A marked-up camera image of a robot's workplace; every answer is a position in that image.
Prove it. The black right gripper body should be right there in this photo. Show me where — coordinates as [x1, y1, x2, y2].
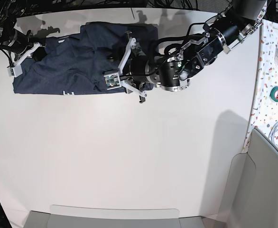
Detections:
[1, 29, 34, 55]

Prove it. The grey plastic bin front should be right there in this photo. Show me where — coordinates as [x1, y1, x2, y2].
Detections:
[24, 205, 205, 228]

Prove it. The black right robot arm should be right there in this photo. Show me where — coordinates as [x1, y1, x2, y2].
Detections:
[0, 0, 46, 61]

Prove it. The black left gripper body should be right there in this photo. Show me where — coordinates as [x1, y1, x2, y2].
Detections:
[130, 56, 162, 87]

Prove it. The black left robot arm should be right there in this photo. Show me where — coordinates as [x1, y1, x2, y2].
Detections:
[123, 0, 266, 92]

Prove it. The green tape roll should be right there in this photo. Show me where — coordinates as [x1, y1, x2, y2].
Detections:
[270, 86, 278, 103]

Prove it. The grey plastic bin right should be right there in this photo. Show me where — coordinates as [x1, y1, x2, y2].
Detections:
[217, 129, 278, 228]

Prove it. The navy blue t-shirt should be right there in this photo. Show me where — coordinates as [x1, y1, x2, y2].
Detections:
[12, 22, 158, 95]

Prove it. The grey plastic bin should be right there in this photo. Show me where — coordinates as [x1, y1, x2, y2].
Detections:
[217, 129, 278, 228]
[24, 205, 205, 228]

